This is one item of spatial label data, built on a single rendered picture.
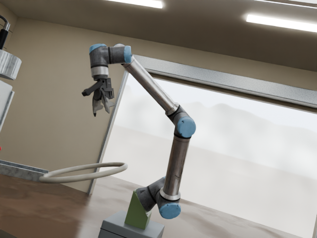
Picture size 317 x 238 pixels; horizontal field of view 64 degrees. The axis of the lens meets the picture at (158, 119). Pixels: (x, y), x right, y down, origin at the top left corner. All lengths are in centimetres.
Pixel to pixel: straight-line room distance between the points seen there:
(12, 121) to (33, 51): 197
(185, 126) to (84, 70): 561
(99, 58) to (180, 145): 70
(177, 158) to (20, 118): 629
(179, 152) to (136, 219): 64
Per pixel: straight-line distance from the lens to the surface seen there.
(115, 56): 136
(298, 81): 639
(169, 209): 180
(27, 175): 154
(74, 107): 676
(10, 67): 160
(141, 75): 153
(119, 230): 193
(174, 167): 165
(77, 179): 131
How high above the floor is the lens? 142
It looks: 7 degrees up
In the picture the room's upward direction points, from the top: 16 degrees clockwise
